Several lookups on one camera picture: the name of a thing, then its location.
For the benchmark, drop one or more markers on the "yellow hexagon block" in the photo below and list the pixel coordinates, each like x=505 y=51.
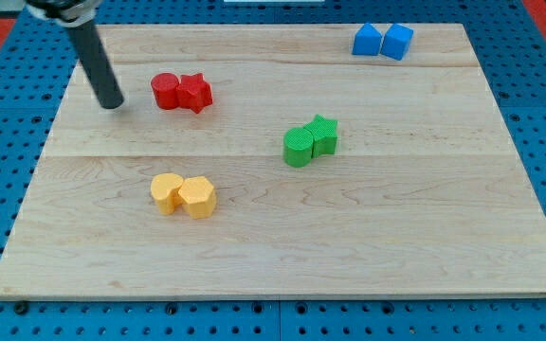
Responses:
x=198 y=197

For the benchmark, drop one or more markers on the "green cylinder block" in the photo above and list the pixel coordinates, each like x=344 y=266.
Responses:
x=297 y=147

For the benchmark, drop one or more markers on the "light wooden board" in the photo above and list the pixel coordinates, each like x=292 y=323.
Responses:
x=425 y=197

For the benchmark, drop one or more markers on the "blue cube block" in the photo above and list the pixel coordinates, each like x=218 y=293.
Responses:
x=396 y=42

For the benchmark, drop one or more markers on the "blue triangular prism block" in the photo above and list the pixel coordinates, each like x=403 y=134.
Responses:
x=367 y=41

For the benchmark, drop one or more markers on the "red star block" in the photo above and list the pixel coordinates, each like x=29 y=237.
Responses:
x=194 y=93

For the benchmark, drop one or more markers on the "red cylinder block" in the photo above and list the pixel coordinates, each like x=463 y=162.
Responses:
x=164 y=86

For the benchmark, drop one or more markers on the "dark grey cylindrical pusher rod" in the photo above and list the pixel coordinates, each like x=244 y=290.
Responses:
x=92 y=55

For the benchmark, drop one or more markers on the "yellow heart block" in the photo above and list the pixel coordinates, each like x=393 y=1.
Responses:
x=165 y=192

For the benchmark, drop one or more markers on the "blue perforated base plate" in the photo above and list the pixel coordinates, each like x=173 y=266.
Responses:
x=36 y=63

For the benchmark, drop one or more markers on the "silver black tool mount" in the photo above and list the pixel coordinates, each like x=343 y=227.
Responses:
x=66 y=13

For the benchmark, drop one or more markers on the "green star block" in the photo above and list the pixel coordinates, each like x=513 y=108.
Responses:
x=324 y=133

